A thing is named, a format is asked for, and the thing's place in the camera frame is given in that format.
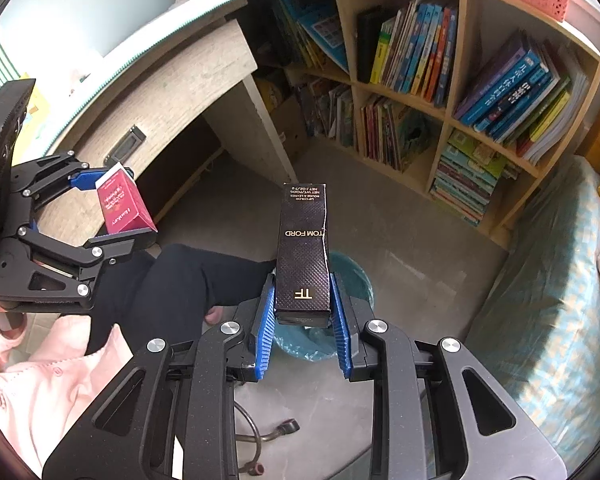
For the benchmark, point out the black carton box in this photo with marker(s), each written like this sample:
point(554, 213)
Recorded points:
point(300, 250)

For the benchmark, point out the chair base with castor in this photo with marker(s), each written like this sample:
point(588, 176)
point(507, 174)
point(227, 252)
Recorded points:
point(260, 437)

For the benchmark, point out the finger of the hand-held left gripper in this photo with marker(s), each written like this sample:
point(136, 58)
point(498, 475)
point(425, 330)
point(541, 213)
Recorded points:
point(115, 246)
point(87, 180)

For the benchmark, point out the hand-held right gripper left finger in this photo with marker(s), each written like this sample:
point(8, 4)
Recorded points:
point(265, 325)

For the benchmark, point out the yellow wall poster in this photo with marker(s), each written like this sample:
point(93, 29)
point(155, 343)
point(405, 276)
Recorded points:
point(37, 105)

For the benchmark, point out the person's bare foot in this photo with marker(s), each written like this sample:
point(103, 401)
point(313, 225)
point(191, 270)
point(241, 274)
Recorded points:
point(214, 316)

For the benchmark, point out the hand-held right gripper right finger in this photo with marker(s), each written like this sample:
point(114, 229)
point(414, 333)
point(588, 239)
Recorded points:
point(341, 325)

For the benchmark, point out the white cloth with blue edge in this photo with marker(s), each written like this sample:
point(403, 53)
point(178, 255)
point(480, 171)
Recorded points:
point(190, 10)

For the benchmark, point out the bed with checkered sheet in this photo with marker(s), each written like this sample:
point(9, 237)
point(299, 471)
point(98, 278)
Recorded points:
point(545, 310)

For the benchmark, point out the wooden bookshelf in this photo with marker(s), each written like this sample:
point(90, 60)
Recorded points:
point(347, 50)

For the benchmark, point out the trash bin with blue bag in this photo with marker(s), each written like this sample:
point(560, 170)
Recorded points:
point(352, 280)

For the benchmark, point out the person's leg in black trousers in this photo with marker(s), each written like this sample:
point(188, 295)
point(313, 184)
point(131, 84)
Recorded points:
point(180, 280)

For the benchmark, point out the pink jacket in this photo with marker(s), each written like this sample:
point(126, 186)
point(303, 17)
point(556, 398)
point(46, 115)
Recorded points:
point(40, 385)

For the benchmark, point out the red carton box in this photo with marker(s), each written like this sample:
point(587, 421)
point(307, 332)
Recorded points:
point(122, 205)

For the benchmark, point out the stack of children's books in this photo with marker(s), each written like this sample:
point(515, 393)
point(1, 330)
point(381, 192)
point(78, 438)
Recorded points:
point(465, 180)

